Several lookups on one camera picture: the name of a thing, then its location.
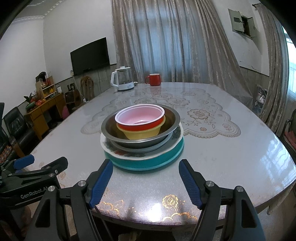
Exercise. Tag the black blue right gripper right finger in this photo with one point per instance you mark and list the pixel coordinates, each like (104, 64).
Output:
(241, 219)

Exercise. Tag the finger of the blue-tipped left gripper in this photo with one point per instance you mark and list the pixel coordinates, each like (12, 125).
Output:
(23, 162)

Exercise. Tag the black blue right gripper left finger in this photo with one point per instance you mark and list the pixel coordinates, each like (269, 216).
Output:
(50, 222)

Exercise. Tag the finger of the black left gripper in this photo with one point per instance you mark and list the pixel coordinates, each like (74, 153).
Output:
(54, 168)

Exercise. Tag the large white plate red pattern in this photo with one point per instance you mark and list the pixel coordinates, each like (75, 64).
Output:
(168, 144)

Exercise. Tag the stainless steel bowl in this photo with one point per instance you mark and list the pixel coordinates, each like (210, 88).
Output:
(113, 133)

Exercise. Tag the yellow plastic bowl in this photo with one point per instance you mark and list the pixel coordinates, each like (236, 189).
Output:
(142, 131)

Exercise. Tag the red plastic bowl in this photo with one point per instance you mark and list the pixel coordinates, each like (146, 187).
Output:
(140, 117)

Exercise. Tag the white plate with pink roses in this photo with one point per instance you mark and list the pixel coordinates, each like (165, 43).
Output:
(150, 163)

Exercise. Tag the black armchair near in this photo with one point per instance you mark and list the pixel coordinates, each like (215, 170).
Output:
(10, 149)

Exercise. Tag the black armchair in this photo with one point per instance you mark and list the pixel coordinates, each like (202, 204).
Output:
(21, 131)
(10, 149)

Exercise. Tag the black armchair far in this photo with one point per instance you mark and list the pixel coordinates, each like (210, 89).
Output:
(21, 131)

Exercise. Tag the wooden cabinet with clutter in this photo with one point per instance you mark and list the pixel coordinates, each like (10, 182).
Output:
(49, 104)

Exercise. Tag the wooden carved chair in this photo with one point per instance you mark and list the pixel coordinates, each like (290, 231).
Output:
(87, 88)

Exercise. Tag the chair at right edge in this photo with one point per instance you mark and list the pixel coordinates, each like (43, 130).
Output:
(287, 136)

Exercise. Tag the white electric kettle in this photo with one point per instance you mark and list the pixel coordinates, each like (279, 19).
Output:
(121, 79)

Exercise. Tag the right side curtain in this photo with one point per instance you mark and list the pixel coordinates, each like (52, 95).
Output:
(274, 106)

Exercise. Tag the red mug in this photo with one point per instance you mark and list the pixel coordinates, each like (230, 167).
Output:
(153, 79)

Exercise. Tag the grey curtain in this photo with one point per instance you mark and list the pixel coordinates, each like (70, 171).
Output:
(183, 41)

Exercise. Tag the black wall television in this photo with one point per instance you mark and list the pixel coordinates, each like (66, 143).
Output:
(91, 56)

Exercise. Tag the wall electrical box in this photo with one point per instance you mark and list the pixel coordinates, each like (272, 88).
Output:
(242, 24)

